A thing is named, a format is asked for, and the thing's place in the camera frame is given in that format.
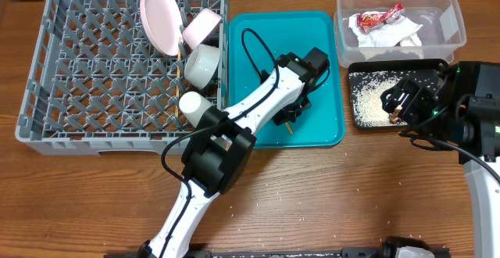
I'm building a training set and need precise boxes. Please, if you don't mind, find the brown food scrap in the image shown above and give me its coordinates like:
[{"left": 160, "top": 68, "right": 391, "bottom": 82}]
[{"left": 389, "top": 109, "right": 402, "bottom": 124}]

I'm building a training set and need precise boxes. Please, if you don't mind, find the white rice pile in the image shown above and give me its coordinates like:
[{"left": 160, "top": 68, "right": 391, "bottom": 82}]
[{"left": 350, "top": 71, "right": 400, "bottom": 128}]

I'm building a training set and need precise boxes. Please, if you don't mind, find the white plastic cup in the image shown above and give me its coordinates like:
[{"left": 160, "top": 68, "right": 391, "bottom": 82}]
[{"left": 179, "top": 91, "right": 213, "bottom": 127}]

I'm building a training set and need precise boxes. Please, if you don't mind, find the grey small bowl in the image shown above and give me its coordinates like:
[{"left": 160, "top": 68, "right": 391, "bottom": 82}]
[{"left": 184, "top": 44, "right": 221, "bottom": 89}]

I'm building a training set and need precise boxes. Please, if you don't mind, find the white shallow bowl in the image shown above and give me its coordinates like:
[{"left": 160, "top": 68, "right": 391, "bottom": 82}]
[{"left": 182, "top": 8, "right": 222, "bottom": 50}]

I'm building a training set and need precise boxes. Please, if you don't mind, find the large white round plate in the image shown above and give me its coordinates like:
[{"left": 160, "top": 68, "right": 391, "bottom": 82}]
[{"left": 140, "top": 0, "right": 183, "bottom": 56}]

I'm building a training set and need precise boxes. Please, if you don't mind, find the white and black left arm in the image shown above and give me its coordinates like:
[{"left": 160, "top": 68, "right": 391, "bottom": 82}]
[{"left": 138, "top": 48, "right": 330, "bottom": 257}]

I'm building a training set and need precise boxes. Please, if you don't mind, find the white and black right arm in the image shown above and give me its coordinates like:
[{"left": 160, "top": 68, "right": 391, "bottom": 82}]
[{"left": 380, "top": 61, "right": 499, "bottom": 257}]

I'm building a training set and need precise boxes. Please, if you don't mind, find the clear plastic waste bin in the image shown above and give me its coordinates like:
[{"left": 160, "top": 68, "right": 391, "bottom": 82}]
[{"left": 334, "top": 0, "right": 466, "bottom": 67}]

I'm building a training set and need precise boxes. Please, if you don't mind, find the black rectangular tray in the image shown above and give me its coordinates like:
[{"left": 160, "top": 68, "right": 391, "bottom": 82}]
[{"left": 348, "top": 59, "right": 447, "bottom": 130}]

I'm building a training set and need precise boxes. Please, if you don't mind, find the crumpled white paper napkin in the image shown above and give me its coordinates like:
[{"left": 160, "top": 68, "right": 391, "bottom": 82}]
[{"left": 348, "top": 13, "right": 423, "bottom": 48}]

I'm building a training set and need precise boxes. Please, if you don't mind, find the teal serving tray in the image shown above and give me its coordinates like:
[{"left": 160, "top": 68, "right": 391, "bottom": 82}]
[{"left": 228, "top": 11, "right": 345, "bottom": 149}]

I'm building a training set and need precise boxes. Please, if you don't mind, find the red snack wrapper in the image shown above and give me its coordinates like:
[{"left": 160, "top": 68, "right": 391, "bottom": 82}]
[{"left": 356, "top": 3, "right": 404, "bottom": 34}]

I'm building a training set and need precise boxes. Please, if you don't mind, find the grey plastic dish rack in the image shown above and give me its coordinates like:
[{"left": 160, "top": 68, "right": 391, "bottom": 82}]
[{"left": 14, "top": 0, "right": 229, "bottom": 157}]

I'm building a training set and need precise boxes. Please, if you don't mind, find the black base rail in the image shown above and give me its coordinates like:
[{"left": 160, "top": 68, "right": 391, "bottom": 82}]
[{"left": 171, "top": 247, "right": 450, "bottom": 258}]

